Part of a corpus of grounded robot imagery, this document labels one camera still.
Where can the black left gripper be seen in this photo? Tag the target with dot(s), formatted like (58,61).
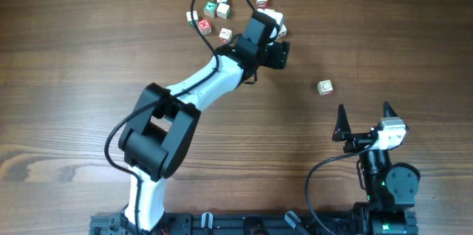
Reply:
(278,55)

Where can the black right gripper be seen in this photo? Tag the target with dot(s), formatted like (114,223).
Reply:
(344,129)

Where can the red A letter block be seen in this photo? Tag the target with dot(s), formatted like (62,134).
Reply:
(325,87)

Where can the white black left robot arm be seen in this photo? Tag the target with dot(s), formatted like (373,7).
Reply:
(157,137)

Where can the red O letter block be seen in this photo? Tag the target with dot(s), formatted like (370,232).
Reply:
(225,35)

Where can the white animal picture block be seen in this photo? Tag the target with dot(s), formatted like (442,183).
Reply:
(223,10)

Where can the red M letter block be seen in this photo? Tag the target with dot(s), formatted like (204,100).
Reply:
(204,26)

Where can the green A letter block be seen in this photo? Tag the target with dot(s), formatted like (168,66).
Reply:
(210,9)

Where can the green N letter block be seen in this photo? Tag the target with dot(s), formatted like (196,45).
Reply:
(192,18)

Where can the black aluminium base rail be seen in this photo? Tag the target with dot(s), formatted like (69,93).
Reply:
(338,222)

